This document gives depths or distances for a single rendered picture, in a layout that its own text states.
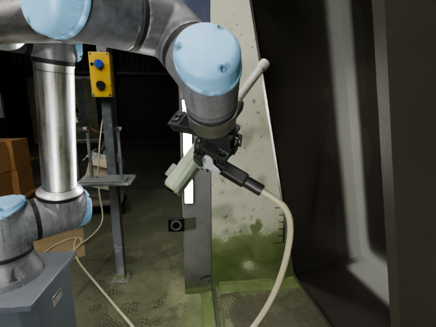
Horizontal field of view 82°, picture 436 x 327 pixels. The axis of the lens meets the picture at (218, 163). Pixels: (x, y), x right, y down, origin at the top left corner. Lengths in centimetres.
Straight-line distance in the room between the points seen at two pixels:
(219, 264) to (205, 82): 156
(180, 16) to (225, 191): 129
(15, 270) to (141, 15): 92
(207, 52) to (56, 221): 87
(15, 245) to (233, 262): 122
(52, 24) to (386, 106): 49
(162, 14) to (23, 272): 93
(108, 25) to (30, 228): 81
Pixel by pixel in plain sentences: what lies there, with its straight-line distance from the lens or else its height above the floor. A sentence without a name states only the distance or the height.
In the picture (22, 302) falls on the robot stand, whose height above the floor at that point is 64.
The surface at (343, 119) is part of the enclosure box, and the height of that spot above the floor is 117.
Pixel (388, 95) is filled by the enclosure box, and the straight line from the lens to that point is 51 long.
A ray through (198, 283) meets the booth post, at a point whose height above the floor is 8.
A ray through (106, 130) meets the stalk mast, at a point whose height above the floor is 109.
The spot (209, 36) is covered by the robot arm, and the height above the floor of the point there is 129.
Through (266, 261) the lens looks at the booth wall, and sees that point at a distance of 187.
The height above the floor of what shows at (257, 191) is 101.
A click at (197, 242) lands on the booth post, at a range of 171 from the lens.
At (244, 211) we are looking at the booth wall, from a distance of 166.
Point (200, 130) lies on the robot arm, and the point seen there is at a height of 117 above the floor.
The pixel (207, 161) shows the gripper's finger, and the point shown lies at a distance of 60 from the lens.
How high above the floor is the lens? 119
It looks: 11 degrees down
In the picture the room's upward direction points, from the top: straight up
